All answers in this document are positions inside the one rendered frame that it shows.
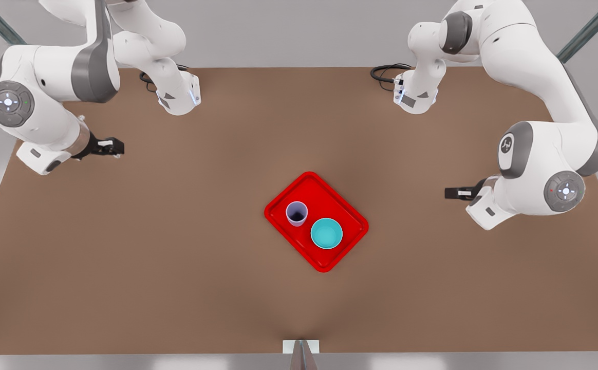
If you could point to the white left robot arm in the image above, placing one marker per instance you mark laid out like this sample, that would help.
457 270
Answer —
530 56

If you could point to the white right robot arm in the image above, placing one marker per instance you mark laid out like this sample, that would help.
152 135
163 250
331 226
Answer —
47 72

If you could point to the turquoise bowl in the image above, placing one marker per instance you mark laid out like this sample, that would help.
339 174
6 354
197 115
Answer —
326 233

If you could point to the red rectangular tray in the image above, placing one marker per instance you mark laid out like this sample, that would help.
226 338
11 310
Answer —
316 221

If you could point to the lilac cup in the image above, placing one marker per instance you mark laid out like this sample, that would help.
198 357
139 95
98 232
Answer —
296 213

